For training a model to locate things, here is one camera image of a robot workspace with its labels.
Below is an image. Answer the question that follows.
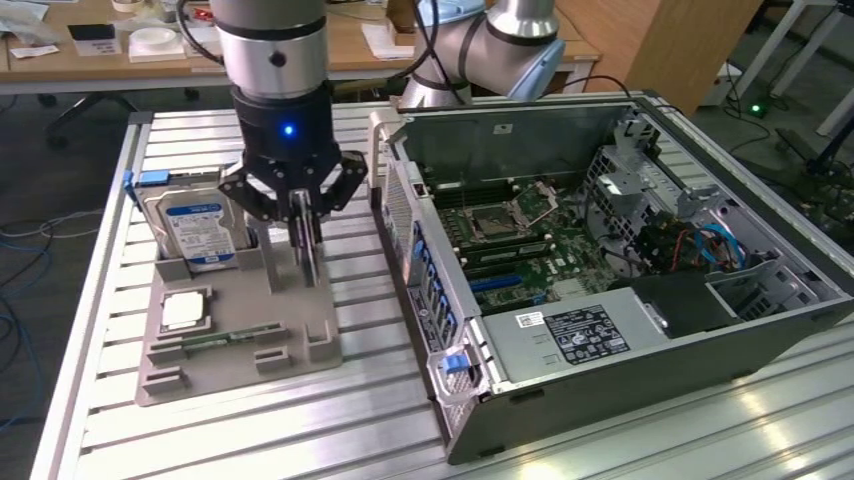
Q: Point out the black cable behind case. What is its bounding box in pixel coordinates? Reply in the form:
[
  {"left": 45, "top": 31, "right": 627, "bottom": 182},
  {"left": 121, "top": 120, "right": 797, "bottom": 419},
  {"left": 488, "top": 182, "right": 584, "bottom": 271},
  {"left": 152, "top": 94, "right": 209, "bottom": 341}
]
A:
[{"left": 563, "top": 74, "right": 661, "bottom": 110}]

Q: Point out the green motherboard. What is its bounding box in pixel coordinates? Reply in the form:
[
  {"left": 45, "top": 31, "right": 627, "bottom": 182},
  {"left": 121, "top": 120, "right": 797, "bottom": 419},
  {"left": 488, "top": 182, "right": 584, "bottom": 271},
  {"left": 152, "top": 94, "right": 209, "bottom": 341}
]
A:
[{"left": 424, "top": 174, "right": 627, "bottom": 309}]

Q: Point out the plain white box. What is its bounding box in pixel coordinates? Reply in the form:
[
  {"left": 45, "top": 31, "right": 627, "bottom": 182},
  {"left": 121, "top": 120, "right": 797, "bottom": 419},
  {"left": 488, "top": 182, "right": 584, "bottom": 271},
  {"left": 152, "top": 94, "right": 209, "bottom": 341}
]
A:
[{"left": 180, "top": 26, "right": 224, "bottom": 59}]

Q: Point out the graphics card with metal bracket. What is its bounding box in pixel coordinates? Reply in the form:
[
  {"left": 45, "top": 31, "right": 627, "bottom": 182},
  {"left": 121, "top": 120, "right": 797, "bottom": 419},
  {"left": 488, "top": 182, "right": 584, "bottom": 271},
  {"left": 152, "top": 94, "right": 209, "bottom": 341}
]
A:
[{"left": 290, "top": 188, "right": 322, "bottom": 290}]

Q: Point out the white table frame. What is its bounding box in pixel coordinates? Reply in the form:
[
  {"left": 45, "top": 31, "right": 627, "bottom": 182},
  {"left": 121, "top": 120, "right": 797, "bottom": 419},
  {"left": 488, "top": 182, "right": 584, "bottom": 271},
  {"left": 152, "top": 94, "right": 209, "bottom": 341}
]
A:
[{"left": 731, "top": 0, "right": 854, "bottom": 137}]

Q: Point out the green RAM stick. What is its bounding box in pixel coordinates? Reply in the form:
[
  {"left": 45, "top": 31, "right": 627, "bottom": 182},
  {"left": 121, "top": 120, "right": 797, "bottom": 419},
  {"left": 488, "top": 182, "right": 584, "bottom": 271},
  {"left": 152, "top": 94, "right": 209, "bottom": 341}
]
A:
[{"left": 177, "top": 327, "right": 260, "bottom": 352}]

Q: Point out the installed RAM stick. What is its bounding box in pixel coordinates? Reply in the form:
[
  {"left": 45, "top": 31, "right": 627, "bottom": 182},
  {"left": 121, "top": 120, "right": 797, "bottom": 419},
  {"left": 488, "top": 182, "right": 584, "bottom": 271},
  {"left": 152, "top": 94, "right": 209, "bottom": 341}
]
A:
[
  {"left": 454, "top": 238, "right": 548, "bottom": 255},
  {"left": 461, "top": 244, "right": 557, "bottom": 267}
]

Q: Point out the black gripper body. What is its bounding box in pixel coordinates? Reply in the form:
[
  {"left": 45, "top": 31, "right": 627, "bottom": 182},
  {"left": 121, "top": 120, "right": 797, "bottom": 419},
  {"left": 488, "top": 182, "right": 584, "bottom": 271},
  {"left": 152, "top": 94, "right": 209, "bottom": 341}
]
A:
[{"left": 229, "top": 81, "right": 342, "bottom": 197}]

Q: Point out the stack of white papers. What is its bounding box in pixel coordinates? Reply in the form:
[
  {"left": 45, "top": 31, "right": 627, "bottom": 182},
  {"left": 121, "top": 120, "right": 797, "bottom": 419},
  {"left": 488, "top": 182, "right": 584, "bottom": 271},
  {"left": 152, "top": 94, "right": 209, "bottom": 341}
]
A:
[{"left": 360, "top": 22, "right": 417, "bottom": 61}]

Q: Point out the blue expansion slot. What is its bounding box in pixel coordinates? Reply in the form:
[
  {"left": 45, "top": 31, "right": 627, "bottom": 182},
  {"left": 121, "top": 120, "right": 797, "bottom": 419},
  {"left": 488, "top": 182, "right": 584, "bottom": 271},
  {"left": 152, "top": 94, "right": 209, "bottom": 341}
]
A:
[{"left": 468, "top": 274, "right": 524, "bottom": 294}]

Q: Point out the CPU socket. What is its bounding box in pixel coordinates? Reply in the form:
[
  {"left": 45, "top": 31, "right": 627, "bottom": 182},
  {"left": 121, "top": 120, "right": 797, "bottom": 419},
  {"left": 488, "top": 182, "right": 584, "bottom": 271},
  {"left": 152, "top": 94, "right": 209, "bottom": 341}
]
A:
[{"left": 465, "top": 202, "right": 523, "bottom": 242}]

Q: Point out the blue floor cable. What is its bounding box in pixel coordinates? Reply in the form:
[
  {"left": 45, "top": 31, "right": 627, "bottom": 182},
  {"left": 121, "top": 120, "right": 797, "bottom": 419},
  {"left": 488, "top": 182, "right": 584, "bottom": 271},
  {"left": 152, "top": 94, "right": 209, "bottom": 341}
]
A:
[{"left": 0, "top": 247, "right": 51, "bottom": 434}]

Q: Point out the wooden cabinet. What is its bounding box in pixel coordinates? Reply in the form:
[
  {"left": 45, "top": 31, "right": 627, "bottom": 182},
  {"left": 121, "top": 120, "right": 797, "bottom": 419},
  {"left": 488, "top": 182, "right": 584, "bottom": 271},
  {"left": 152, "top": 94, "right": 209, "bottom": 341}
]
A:
[{"left": 553, "top": 0, "right": 765, "bottom": 116}]

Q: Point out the silver CPU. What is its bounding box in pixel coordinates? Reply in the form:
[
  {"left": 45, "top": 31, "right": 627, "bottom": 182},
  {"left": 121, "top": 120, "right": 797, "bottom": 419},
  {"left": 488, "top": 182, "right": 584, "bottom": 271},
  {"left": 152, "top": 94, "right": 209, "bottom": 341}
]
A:
[{"left": 160, "top": 293, "right": 208, "bottom": 331}]

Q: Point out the grey power supply unit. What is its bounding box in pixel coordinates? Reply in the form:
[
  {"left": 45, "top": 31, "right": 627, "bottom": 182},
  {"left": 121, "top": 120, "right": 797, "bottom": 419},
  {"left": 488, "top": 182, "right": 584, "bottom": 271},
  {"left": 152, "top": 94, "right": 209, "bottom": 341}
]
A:
[{"left": 480, "top": 288, "right": 669, "bottom": 387}]

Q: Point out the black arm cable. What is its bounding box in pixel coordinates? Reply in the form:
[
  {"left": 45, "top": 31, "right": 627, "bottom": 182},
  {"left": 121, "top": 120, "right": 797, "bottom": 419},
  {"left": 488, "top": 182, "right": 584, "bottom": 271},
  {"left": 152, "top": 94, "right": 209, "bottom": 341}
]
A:
[{"left": 174, "top": 0, "right": 469, "bottom": 107}]

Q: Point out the metal disk bay cage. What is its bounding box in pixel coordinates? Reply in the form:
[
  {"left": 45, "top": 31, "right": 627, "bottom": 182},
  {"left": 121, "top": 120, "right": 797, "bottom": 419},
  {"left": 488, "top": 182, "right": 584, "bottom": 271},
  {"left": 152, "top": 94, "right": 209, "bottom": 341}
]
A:
[{"left": 581, "top": 144, "right": 676, "bottom": 251}]

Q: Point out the white floor cable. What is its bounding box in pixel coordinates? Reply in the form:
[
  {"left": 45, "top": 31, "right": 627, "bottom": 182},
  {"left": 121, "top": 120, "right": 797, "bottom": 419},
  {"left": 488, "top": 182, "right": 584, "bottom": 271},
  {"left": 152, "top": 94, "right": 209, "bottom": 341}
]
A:
[{"left": 0, "top": 208, "right": 102, "bottom": 240}]

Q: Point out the blue wire bundle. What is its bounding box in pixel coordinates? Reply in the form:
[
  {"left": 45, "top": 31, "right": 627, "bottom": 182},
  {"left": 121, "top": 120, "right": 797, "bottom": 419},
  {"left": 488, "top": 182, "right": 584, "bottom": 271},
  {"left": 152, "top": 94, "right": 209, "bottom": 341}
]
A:
[{"left": 691, "top": 226, "right": 748, "bottom": 272}]

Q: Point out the open grey PC case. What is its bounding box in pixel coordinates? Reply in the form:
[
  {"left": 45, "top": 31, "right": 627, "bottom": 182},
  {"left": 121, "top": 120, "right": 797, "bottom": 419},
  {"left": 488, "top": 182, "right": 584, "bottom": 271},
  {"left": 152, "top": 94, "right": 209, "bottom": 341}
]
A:
[{"left": 366, "top": 91, "right": 854, "bottom": 466}]

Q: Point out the hard disk in blue caddy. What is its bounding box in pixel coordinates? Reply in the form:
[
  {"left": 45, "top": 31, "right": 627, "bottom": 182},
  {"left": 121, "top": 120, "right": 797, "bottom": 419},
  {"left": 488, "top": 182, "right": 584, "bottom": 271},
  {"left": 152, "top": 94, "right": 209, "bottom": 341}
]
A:
[{"left": 122, "top": 165, "right": 260, "bottom": 274}]

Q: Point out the white box with black lid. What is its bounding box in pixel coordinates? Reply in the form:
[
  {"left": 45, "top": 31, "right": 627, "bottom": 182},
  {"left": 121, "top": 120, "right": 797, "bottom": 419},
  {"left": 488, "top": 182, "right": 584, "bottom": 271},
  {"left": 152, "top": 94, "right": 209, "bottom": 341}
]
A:
[{"left": 66, "top": 23, "right": 124, "bottom": 58}]

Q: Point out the grey plastic parts rack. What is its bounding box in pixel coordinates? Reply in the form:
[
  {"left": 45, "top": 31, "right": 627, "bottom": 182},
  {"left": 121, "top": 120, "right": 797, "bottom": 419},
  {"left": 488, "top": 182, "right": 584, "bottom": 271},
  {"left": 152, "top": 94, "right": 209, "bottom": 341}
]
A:
[{"left": 132, "top": 212, "right": 345, "bottom": 407}]

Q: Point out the wooden desk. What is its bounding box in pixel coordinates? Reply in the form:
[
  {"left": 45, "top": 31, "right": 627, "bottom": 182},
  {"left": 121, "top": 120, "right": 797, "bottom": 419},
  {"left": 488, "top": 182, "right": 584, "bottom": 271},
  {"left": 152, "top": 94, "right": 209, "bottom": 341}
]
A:
[{"left": 0, "top": 0, "right": 603, "bottom": 109}]

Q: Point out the metal socket cover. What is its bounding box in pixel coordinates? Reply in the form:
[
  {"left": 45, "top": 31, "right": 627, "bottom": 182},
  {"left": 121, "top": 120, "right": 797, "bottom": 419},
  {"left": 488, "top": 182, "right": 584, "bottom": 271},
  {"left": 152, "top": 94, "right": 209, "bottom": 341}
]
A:
[{"left": 509, "top": 182, "right": 563, "bottom": 222}]

